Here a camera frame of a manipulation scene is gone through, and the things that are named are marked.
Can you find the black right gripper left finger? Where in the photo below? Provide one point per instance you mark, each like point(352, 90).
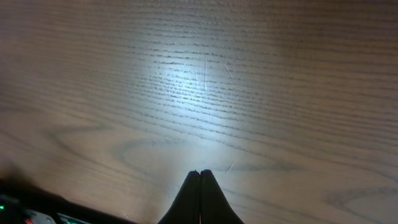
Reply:
point(185, 208)

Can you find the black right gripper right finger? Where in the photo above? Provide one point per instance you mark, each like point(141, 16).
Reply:
point(214, 207)

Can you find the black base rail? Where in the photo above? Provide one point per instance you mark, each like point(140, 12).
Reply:
point(28, 204)

